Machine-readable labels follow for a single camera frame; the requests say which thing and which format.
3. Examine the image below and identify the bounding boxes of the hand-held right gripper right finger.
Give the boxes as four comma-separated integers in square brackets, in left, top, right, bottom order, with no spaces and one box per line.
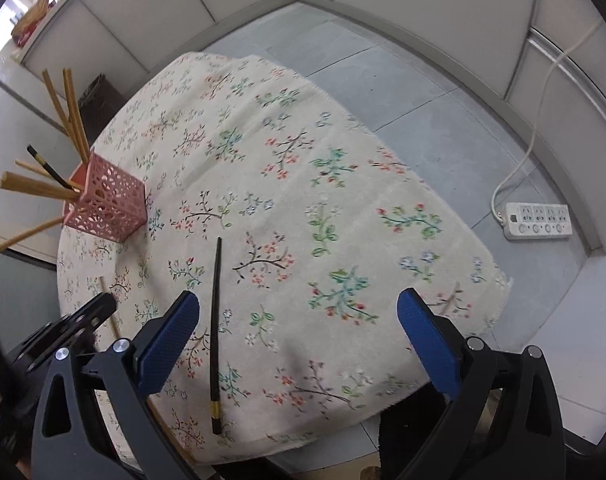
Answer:
[397,287,566,480]

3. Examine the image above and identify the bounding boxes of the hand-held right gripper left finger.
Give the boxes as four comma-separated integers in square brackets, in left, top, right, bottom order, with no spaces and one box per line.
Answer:
[30,290,204,480]

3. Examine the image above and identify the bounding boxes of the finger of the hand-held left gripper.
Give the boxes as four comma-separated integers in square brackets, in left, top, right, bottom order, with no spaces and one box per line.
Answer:
[58,292,118,333]

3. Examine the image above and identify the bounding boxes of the black chopstick with gold band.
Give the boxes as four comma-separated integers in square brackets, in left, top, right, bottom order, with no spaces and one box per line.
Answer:
[27,145,81,192]
[209,236,224,436]

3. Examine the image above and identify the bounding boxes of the pink perforated utensil holder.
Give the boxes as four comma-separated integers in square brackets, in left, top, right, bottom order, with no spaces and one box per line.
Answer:
[64,152,148,242]

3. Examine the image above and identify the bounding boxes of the thick wooden chopstick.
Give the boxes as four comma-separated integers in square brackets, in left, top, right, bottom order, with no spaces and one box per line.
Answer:
[0,171,86,202]

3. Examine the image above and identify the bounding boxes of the frosted glass door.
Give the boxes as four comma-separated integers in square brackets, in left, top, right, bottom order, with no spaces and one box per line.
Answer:
[0,240,64,361]

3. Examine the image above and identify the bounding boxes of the white power strip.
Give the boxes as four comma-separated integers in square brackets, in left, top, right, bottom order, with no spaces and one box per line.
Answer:
[490,15,604,226]
[503,202,572,241]

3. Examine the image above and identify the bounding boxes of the floral tablecloth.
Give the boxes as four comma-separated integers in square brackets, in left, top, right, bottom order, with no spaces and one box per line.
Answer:
[56,52,514,466]

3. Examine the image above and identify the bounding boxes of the brown trash bin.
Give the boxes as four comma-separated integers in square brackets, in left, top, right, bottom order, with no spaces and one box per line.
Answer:
[78,74,129,136]

